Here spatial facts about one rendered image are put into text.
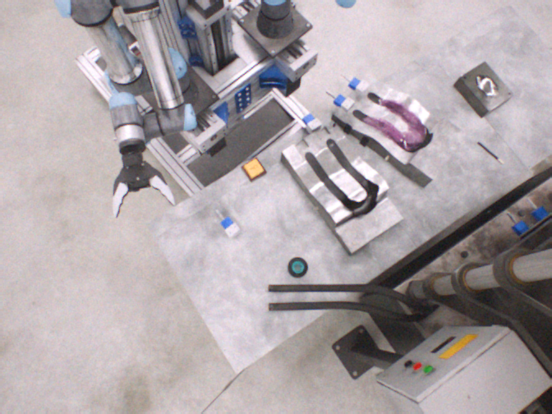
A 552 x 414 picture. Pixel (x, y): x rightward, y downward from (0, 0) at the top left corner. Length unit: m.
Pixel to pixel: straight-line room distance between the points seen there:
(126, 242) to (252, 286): 1.16
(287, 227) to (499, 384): 0.97
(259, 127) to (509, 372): 1.86
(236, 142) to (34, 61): 1.53
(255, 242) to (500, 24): 1.57
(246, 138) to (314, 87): 0.66
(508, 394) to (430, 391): 0.18
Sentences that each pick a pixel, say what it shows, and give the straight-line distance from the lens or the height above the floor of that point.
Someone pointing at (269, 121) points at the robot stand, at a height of 0.21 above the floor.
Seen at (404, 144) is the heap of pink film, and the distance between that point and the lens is 1.90.
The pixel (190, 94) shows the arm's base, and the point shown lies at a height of 1.09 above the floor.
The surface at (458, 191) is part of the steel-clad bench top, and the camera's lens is 2.00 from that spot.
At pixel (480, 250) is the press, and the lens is 2.00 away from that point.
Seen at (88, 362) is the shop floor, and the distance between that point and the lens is 2.74.
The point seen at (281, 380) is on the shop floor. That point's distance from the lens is 2.57.
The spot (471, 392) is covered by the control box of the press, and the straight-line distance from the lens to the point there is 1.19.
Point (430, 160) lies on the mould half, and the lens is 1.88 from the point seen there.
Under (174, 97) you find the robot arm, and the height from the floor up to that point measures 1.42.
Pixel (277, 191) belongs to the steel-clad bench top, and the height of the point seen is 0.80.
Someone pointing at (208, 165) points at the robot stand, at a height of 0.21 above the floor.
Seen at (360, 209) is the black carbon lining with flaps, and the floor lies 0.87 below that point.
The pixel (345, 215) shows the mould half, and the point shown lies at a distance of 1.69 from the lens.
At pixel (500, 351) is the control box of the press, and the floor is 1.47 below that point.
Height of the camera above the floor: 2.55
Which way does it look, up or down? 75 degrees down
